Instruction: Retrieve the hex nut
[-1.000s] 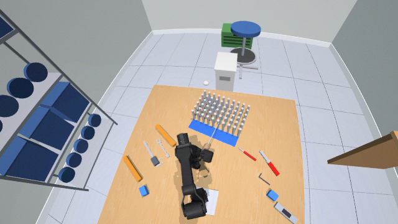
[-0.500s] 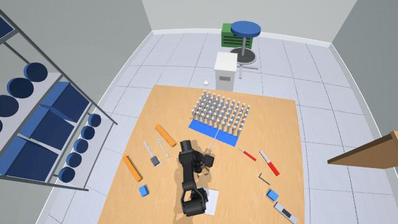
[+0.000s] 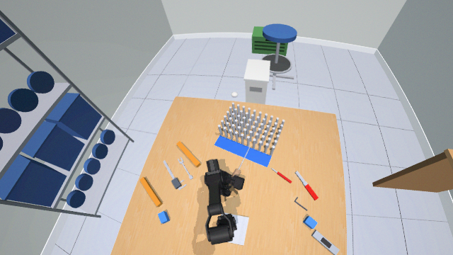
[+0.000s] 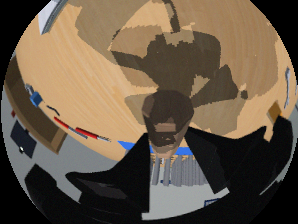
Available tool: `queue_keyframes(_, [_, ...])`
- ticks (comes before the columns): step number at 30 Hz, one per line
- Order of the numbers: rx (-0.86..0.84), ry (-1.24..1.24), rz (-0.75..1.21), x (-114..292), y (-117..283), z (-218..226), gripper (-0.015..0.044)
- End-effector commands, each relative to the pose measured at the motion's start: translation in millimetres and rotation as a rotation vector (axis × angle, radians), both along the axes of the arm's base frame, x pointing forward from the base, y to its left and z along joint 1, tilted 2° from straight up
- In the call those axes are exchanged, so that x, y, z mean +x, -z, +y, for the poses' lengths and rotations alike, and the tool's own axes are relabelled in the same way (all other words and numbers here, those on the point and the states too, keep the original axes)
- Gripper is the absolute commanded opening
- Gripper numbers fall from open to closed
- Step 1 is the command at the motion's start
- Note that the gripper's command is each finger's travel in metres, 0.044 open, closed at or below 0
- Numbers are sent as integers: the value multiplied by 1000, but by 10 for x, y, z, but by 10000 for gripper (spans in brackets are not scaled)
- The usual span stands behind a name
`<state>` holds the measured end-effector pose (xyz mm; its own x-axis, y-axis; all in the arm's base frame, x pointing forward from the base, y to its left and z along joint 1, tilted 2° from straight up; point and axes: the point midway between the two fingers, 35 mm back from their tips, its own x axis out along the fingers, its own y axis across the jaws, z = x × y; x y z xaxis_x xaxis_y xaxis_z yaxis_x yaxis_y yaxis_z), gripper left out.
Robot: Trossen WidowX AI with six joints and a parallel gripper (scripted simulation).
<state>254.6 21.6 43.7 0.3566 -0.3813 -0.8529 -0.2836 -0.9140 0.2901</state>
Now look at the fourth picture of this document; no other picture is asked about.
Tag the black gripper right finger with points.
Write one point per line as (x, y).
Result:
(220, 157)

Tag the blue cube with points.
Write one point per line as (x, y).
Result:
(36, 98)

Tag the orange flat bar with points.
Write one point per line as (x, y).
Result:
(275, 111)

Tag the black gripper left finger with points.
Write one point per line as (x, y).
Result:
(128, 180)

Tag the blue flat strip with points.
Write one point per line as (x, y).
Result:
(180, 151)

